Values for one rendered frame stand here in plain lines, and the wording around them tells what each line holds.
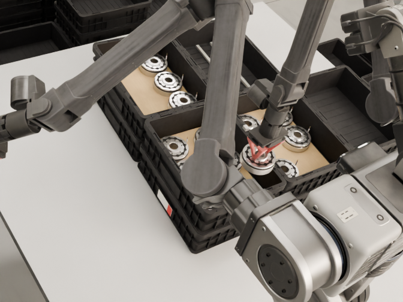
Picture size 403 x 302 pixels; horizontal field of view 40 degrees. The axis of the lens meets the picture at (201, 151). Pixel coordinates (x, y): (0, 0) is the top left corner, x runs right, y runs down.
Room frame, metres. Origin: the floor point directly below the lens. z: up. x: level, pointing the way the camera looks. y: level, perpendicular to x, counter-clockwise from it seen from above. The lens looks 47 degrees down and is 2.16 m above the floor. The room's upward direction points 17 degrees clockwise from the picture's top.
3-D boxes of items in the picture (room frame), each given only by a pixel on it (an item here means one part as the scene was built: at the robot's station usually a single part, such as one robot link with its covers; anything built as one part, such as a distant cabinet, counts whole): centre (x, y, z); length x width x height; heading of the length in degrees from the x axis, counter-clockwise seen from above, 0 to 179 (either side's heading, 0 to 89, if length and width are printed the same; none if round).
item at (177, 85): (1.52, 0.19, 0.86); 0.10 x 0.10 x 0.01
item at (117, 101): (1.47, 0.24, 0.87); 0.40 x 0.30 x 0.11; 44
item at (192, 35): (1.68, 0.02, 0.87); 0.40 x 0.30 x 0.11; 44
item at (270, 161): (1.14, -0.17, 1.01); 0.10 x 0.10 x 0.01
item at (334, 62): (2.67, -0.64, 0.26); 0.40 x 0.30 x 0.23; 48
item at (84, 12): (2.33, 0.70, 0.37); 0.40 x 0.30 x 0.45; 137
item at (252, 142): (1.13, -0.16, 1.06); 0.07 x 0.07 x 0.09; 51
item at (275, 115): (1.14, -0.16, 1.19); 0.07 x 0.06 x 0.07; 48
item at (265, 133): (1.14, -0.17, 1.13); 0.10 x 0.07 x 0.07; 141
